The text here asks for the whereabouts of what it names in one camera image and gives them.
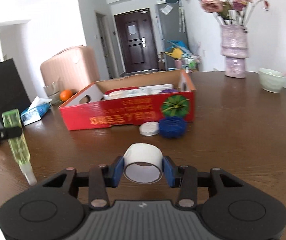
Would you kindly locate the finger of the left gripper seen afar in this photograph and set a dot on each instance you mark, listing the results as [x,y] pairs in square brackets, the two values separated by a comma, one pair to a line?
[10,133]

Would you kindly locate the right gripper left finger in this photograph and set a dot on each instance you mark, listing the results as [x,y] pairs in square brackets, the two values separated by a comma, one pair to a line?
[57,207]

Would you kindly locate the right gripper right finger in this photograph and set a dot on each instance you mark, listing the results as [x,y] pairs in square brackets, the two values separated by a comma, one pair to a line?
[227,206]

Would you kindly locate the green spray bottle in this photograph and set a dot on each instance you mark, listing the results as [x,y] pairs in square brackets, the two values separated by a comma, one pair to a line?
[18,145]

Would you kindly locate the white tape roll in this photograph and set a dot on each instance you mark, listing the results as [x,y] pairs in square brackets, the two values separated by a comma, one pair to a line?
[143,163]

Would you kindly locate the blue ridged cap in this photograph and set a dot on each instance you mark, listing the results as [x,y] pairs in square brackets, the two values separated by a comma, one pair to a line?
[172,127]

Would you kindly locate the white lid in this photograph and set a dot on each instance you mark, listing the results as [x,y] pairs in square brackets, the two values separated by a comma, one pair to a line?
[149,128]

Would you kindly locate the black paper bag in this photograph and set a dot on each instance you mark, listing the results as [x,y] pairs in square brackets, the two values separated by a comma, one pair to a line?
[12,92]

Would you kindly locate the blue tissue pack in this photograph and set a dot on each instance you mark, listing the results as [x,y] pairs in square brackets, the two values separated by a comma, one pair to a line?
[35,111]

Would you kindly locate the clear glass cup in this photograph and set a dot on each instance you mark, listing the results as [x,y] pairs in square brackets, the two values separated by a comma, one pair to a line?
[53,92]

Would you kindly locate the orange fruit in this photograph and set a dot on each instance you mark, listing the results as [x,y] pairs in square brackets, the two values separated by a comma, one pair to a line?
[65,95]

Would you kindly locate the pink suitcase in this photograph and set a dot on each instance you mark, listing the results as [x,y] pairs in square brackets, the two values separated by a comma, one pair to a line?
[74,68]

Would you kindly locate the red white case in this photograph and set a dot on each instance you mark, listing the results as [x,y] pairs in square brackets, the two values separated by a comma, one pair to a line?
[118,94]

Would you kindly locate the pale green bowl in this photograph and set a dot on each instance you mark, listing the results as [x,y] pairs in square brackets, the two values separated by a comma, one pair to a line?
[271,80]

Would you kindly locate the purple item in box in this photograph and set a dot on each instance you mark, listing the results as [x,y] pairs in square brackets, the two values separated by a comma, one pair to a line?
[169,91]

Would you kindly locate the red cardboard box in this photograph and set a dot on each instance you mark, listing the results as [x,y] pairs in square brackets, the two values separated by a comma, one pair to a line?
[87,109]

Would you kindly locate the white tube in box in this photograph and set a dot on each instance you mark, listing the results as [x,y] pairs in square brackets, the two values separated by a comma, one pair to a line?
[155,89]

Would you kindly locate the cluttered small cart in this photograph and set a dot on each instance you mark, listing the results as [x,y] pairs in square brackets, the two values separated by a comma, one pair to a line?
[178,56]

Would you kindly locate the dark brown door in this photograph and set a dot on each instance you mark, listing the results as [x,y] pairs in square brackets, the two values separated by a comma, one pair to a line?
[136,36]

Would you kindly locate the pink ceramic vase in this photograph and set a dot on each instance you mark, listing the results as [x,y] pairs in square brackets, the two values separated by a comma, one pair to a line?
[234,47]

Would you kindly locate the grey refrigerator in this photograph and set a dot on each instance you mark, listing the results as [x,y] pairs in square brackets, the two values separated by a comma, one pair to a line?
[170,20]

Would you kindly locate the dried pink roses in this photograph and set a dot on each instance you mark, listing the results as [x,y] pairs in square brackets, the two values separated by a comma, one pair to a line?
[236,12]

